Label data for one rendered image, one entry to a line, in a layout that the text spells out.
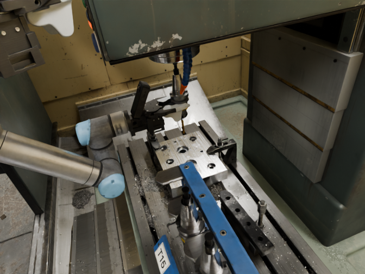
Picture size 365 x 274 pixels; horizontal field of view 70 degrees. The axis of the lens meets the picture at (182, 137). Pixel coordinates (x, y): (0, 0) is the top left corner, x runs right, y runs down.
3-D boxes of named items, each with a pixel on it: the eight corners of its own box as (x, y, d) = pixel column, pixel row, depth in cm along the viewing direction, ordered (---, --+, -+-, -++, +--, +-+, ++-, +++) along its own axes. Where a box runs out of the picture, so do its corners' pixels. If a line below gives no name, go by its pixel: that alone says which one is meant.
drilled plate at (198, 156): (172, 198, 100) (171, 188, 97) (153, 153, 122) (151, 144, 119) (227, 178, 104) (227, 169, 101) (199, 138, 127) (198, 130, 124)
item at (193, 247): (189, 265, 51) (188, 263, 51) (180, 242, 55) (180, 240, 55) (221, 251, 53) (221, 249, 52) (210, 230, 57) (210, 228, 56)
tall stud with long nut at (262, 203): (258, 230, 90) (261, 205, 82) (253, 223, 92) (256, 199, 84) (265, 227, 90) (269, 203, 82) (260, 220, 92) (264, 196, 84)
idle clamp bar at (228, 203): (260, 264, 80) (262, 253, 76) (216, 204, 100) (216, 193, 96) (273, 257, 82) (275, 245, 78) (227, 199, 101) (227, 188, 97)
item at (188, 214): (202, 226, 56) (201, 206, 52) (182, 232, 55) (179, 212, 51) (196, 210, 59) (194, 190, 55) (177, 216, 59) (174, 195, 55)
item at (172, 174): (158, 187, 68) (158, 185, 68) (153, 174, 72) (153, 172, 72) (184, 179, 70) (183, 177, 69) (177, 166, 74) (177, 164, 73)
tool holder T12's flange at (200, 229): (208, 236, 57) (208, 229, 55) (181, 244, 56) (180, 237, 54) (199, 212, 62) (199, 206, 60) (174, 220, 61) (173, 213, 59)
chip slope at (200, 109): (96, 202, 144) (80, 167, 128) (89, 136, 196) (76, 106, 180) (240, 154, 163) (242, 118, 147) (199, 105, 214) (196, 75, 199)
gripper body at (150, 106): (161, 118, 94) (127, 128, 91) (156, 97, 89) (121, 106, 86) (167, 129, 88) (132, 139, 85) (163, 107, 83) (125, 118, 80)
